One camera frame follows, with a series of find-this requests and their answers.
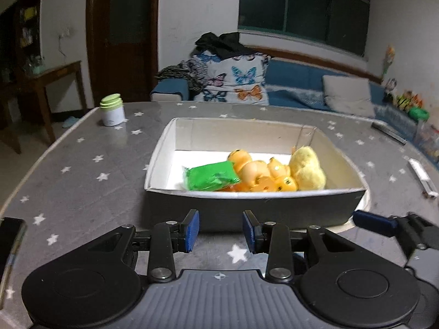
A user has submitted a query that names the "small yellow toy duck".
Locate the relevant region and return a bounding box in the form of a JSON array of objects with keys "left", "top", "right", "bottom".
[{"left": 267, "top": 157, "right": 298, "bottom": 192}]

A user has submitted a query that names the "black remote control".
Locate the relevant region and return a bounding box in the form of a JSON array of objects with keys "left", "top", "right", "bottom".
[{"left": 371, "top": 122, "right": 407, "bottom": 145}]

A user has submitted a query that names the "wooden side table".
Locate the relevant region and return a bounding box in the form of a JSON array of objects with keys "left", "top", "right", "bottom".
[{"left": 20, "top": 59, "right": 89, "bottom": 146}]

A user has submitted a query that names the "green clay pack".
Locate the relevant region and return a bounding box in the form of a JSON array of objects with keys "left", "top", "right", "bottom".
[{"left": 184, "top": 160, "right": 240, "bottom": 192}]

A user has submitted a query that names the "beige cushion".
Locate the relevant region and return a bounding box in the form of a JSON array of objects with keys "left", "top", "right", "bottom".
[{"left": 322, "top": 75, "right": 375, "bottom": 118}]

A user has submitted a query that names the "yellow plush chick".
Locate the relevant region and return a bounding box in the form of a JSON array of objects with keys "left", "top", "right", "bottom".
[{"left": 289, "top": 146, "right": 327, "bottom": 191}]

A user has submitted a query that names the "orange clay pack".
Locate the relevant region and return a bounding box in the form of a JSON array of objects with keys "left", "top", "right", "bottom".
[{"left": 219, "top": 182, "right": 258, "bottom": 192}]

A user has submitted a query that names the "orange rubber duck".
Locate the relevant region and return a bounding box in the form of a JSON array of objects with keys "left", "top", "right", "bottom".
[{"left": 228, "top": 149, "right": 271, "bottom": 185}]

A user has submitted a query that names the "green lidded white jar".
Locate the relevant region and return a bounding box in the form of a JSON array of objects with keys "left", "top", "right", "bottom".
[{"left": 100, "top": 93, "right": 125, "bottom": 127}]

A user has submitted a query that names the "white cardboard box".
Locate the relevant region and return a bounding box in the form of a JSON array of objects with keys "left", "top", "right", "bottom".
[{"left": 144, "top": 117, "right": 371, "bottom": 232}]

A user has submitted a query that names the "grey patterned cloth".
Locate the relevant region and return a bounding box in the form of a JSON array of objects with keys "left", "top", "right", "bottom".
[{"left": 156, "top": 58, "right": 208, "bottom": 94}]

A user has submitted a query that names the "black clothes pile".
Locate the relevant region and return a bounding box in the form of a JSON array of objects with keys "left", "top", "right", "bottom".
[{"left": 195, "top": 32, "right": 256, "bottom": 60}]

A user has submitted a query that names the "butterfly print pillow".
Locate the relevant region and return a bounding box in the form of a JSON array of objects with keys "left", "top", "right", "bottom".
[{"left": 191, "top": 50, "right": 270, "bottom": 106}]

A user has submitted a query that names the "dark wooden door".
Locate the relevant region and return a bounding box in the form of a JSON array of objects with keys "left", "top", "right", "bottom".
[{"left": 86, "top": 0, "right": 159, "bottom": 104}]

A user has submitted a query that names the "white remote control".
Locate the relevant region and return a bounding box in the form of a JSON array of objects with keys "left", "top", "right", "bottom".
[{"left": 409, "top": 158, "right": 438, "bottom": 198}]

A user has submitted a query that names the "panda plush toy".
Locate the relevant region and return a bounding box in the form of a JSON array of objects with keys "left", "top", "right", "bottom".
[{"left": 382, "top": 78, "right": 397, "bottom": 104}]

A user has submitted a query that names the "green framed window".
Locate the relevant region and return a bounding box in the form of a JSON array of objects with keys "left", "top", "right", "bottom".
[{"left": 238, "top": 0, "right": 370, "bottom": 56}]

